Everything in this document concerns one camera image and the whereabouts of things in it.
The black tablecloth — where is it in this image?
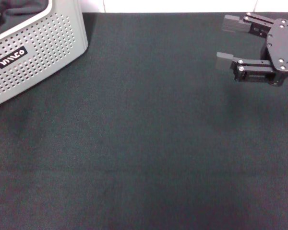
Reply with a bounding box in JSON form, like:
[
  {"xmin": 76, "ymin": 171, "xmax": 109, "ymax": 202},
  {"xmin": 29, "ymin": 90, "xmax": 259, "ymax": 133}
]
[{"xmin": 0, "ymin": 12, "xmax": 288, "ymax": 230}]

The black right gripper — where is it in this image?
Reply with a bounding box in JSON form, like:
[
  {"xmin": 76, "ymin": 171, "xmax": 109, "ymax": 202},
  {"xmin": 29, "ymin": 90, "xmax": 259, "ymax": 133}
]
[{"xmin": 216, "ymin": 12, "xmax": 288, "ymax": 87}]

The grey perforated storage box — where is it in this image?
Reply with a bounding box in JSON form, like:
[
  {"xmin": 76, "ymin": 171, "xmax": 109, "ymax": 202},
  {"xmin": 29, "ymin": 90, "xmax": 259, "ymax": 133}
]
[{"xmin": 0, "ymin": 0, "xmax": 89, "ymax": 110}]

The black cloth lining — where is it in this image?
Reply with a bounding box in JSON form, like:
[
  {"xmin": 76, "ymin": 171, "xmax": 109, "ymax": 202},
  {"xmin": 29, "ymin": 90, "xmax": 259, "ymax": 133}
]
[{"xmin": 0, "ymin": 0, "xmax": 50, "ymax": 39}]

